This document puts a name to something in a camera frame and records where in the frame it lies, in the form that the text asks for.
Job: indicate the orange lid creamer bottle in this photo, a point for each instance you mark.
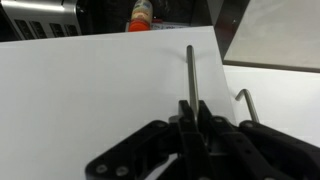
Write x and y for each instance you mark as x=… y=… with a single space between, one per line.
x=141 y=17

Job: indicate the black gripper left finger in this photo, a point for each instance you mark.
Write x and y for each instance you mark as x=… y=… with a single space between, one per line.
x=137 y=156

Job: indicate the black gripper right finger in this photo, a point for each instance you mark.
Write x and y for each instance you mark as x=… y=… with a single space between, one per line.
x=253 y=151

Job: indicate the white cabinet door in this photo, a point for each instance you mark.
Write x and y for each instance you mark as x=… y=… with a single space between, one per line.
x=64 y=101
x=287 y=101

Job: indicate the silver four-slot toaster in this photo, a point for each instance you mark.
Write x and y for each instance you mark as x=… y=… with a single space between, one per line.
x=41 y=19

